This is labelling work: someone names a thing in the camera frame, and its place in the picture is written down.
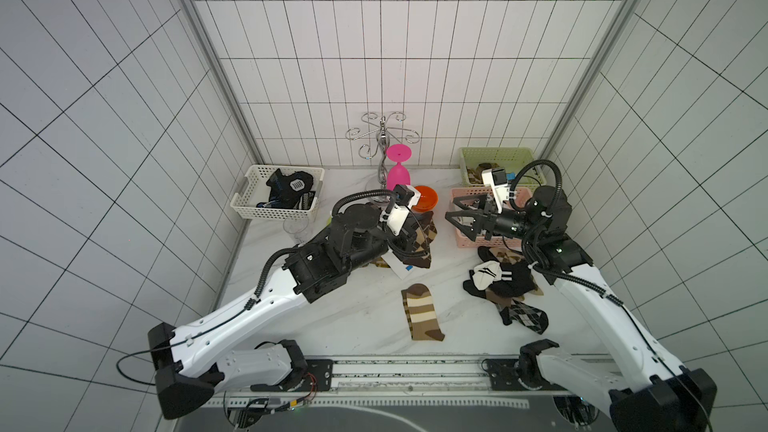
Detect black sock white logo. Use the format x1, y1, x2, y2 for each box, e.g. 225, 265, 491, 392
266, 169, 314, 209

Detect white plastic basket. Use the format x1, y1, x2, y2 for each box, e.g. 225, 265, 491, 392
230, 165, 325, 221

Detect aluminium rail frame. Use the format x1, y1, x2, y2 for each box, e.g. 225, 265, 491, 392
190, 355, 619, 428

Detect pink plastic basket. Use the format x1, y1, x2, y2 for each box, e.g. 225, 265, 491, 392
448, 187, 533, 251

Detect clear drinking glass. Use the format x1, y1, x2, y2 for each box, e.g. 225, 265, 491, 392
283, 217, 313, 245

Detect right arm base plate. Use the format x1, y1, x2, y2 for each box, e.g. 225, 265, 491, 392
480, 358, 567, 393

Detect green plastic basket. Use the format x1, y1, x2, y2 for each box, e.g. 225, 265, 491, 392
459, 147, 534, 187

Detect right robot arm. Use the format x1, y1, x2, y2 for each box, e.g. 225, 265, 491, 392
445, 159, 717, 431

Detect beige green argyle sock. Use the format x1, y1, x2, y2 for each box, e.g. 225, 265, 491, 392
466, 162, 496, 186

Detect black white sock pile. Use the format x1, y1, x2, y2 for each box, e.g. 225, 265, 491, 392
462, 246, 543, 307

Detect orange plastic bowl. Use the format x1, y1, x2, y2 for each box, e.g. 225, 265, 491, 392
411, 185, 438, 214

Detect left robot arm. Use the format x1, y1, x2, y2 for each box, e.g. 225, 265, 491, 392
147, 185, 420, 420

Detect chrome cup holder stand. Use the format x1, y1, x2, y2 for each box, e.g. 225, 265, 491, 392
345, 111, 421, 189

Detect pink plastic goblet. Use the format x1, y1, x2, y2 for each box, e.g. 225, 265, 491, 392
386, 144, 412, 190

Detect black grey argyle sock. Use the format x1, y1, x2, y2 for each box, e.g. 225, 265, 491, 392
497, 300, 549, 335

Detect white sock yellow blue patches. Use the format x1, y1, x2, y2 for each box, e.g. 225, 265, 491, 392
382, 251, 412, 280

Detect brown tan striped sock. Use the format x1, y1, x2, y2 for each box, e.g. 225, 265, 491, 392
401, 283, 445, 342

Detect brown argyle sock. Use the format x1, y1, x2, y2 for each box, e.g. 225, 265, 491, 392
400, 211, 437, 269

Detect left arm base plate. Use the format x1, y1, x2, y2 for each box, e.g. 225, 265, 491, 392
250, 359, 334, 394

